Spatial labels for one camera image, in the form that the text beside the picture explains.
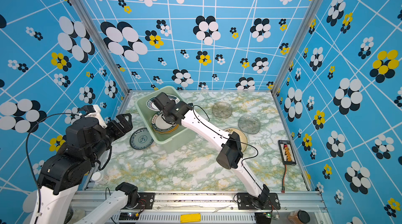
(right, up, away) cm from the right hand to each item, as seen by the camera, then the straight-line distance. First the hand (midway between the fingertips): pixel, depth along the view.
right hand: (165, 105), depth 81 cm
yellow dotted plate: (-2, -16, +14) cm, 21 cm away
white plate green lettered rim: (-8, -12, +17) cm, 22 cm away
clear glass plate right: (+50, -12, +21) cm, 56 cm away
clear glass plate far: (+33, -3, +28) cm, 43 cm away
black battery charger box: (+67, -27, +6) cm, 72 cm away
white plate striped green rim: (-8, 0, +1) cm, 8 cm away
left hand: (-10, -4, -21) cm, 24 cm away
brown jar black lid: (+59, -45, -19) cm, 76 cm away
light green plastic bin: (+5, -16, -6) cm, 18 cm away
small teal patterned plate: (-18, -20, +13) cm, 30 cm away
